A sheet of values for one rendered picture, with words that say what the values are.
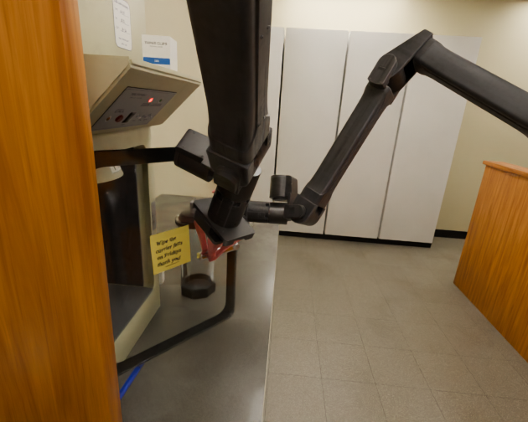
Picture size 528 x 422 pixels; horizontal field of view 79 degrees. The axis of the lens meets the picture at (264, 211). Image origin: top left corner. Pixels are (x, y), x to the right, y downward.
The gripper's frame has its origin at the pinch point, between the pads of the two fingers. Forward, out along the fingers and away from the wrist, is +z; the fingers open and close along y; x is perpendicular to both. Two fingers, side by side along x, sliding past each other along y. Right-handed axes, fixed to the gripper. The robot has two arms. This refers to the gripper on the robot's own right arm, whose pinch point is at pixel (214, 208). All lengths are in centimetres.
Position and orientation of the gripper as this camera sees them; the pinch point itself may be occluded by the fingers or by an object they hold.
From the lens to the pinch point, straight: 86.5
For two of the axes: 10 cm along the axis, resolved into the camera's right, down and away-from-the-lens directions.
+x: -0.7, 3.2, -9.4
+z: -10.0, -0.7, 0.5
